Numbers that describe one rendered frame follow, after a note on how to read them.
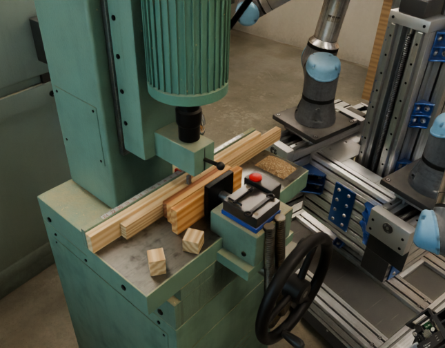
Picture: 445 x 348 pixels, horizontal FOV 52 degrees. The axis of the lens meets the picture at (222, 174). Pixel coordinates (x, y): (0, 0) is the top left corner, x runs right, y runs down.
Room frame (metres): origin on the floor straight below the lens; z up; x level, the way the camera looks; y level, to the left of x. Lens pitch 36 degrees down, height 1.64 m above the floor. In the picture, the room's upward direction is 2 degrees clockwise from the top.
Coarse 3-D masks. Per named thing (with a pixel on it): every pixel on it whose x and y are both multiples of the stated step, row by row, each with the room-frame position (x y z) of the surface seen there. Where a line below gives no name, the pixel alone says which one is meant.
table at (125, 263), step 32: (256, 160) 1.08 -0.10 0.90; (288, 192) 0.97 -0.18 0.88; (160, 224) 0.80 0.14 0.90; (192, 224) 0.80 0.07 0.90; (96, 256) 0.69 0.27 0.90; (128, 256) 0.69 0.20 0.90; (192, 256) 0.70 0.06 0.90; (224, 256) 0.73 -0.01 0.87; (128, 288) 0.62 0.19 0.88; (160, 288) 0.61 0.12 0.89
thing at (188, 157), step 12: (156, 132) 0.94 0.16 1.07; (168, 132) 0.94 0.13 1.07; (156, 144) 0.94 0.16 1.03; (168, 144) 0.91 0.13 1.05; (180, 144) 0.89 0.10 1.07; (192, 144) 0.89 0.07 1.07; (204, 144) 0.89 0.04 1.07; (168, 156) 0.91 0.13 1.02; (180, 156) 0.88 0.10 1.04; (192, 156) 0.86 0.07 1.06; (204, 156) 0.88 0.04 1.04; (180, 168) 0.88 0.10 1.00; (192, 168) 0.86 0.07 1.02; (204, 168) 0.88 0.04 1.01
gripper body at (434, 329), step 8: (424, 312) 0.50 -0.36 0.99; (432, 312) 0.49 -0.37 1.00; (440, 312) 0.48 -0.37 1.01; (424, 320) 0.50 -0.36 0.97; (432, 320) 0.49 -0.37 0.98; (440, 320) 0.47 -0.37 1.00; (416, 328) 0.48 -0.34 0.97; (424, 328) 0.48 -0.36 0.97; (432, 328) 0.47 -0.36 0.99; (440, 328) 0.46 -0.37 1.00; (416, 336) 0.47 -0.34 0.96; (424, 336) 0.47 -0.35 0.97; (432, 336) 0.45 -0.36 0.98; (440, 336) 0.45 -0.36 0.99; (424, 344) 0.45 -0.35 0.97; (432, 344) 0.44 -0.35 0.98; (440, 344) 0.44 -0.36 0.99
